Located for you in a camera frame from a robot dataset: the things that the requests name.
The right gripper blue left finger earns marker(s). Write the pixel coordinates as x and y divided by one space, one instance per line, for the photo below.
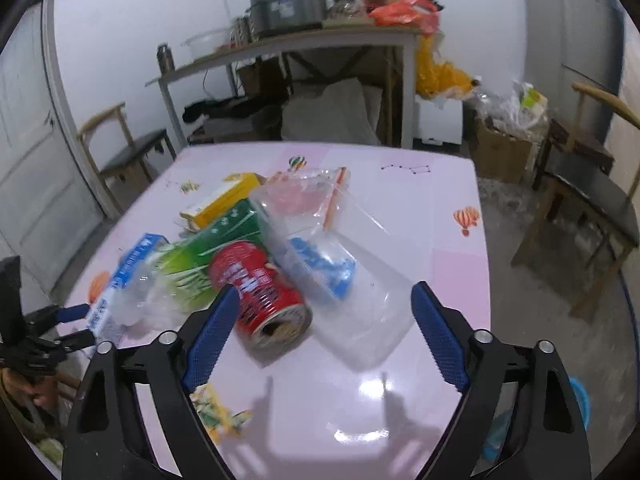
204 335

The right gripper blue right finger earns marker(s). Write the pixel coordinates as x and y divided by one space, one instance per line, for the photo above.
446 333

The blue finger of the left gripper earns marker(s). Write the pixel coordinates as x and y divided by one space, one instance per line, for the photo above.
72 314

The blue white toothpaste box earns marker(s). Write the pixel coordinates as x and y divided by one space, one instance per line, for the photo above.
120 284

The red soda can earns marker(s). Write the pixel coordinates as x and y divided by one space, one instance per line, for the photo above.
273 313

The green drink bottle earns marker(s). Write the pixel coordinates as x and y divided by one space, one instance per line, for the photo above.
173 281

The clear plastic container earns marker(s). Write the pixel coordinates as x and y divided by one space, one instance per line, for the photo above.
351 276

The yellow white medicine box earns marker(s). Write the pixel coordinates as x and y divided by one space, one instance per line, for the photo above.
213 205

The blue mesh trash bin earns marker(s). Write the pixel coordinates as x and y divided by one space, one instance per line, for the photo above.
551 409

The left hand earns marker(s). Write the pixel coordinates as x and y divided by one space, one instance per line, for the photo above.
43 392

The white door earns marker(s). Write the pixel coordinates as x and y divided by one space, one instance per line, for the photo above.
47 208

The clear red plastic wrapper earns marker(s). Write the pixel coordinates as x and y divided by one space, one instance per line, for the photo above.
309 191

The brown cardboard box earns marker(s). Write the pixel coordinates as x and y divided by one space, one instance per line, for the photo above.
497 155

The white storage box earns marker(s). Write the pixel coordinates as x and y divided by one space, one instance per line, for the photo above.
438 123

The black clothing pile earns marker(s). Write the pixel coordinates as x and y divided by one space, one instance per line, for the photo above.
236 108

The wooden chair black seat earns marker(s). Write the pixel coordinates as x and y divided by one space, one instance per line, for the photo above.
602 200

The white sack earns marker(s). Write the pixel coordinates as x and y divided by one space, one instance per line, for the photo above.
345 112

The yellow plastic bag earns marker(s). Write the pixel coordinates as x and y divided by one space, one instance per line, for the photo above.
436 79

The metal thermos bottle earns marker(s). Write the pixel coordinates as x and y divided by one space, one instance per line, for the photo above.
165 59

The clear glass bowl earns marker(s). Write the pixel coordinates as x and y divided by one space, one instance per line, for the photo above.
207 43

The grey rice cooker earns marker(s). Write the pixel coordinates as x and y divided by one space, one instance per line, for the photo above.
276 17

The orange red plastic bag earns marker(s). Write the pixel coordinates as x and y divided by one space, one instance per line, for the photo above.
422 15

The silver refrigerator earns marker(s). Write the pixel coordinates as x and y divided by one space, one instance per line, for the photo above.
573 41

